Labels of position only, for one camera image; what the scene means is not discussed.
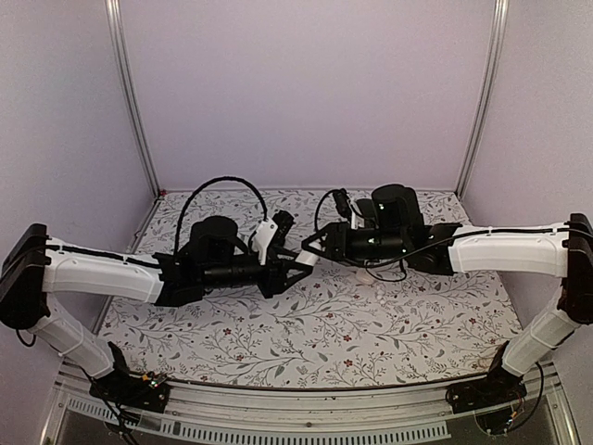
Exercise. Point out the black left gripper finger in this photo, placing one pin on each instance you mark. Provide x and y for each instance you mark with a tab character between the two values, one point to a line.
283	256
288	275

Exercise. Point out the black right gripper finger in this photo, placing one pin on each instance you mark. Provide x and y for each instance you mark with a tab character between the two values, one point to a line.
318	240
322	255

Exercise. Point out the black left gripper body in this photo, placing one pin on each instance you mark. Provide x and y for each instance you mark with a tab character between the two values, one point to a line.
226	276

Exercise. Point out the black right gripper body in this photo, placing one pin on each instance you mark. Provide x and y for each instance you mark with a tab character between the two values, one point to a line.
388	246

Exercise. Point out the white earbud case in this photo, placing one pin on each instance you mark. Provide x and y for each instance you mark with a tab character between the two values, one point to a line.
307	258
364	277

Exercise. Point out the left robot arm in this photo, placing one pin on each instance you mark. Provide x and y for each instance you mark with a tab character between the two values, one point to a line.
40	266

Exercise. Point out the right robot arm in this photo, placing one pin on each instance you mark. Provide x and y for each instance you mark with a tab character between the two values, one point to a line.
562	250

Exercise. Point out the floral patterned table mat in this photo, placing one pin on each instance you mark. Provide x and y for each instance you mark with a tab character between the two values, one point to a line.
329	330

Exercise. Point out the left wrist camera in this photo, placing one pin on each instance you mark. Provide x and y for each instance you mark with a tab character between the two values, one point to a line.
271	233

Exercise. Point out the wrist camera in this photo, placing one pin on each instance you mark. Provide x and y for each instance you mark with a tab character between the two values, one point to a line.
348	209
271	233

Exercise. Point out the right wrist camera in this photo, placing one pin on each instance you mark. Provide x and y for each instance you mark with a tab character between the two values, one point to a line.
348	209

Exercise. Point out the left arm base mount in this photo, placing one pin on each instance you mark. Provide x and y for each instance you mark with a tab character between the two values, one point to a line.
148	392

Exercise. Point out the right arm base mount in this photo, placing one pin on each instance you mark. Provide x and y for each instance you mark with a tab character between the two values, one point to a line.
496	387

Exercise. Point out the front aluminium rail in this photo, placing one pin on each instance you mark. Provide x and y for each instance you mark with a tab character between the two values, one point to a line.
213	414

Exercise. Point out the right aluminium frame post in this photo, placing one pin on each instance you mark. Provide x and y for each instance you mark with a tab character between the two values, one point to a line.
493	55

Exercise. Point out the aluminium frame post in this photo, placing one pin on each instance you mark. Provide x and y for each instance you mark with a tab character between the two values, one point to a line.
493	55
117	35

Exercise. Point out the left aluminium frame post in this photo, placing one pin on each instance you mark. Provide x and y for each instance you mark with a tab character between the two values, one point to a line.
117	35

